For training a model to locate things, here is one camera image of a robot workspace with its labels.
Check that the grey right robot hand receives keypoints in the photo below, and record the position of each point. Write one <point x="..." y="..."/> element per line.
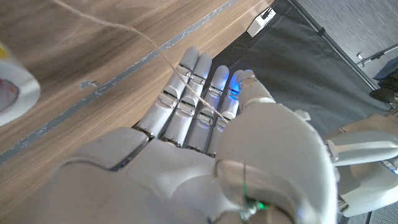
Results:
<point x="171" y="180"/>

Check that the jute twine strand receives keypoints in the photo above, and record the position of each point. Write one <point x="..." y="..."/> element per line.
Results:
<point x="192" y="88"/>

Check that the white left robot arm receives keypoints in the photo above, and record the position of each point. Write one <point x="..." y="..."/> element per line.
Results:
<point x="363" y="146"/>

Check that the grey marking tape outline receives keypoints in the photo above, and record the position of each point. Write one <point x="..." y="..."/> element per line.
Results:
<point x="124" y="73"/>

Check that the white adhesive tape roll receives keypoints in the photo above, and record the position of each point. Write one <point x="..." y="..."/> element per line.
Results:
<point x="21" y="81"/>

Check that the black backdrop curtain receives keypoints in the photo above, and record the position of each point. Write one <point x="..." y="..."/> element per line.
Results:
<point x="295" y="71"/>

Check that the white power outlet box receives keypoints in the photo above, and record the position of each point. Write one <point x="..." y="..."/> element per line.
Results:
<point x="258" y="26"/>

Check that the blue plastic container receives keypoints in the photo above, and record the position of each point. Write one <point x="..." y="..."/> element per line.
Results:
<point x="390" y="70"/>

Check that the black backdrop frame pole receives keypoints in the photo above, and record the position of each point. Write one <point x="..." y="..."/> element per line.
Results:
<point x="321" y="31"/>

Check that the black wall fixture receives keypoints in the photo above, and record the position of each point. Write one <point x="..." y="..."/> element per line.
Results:
<point x="376" y="56"/>

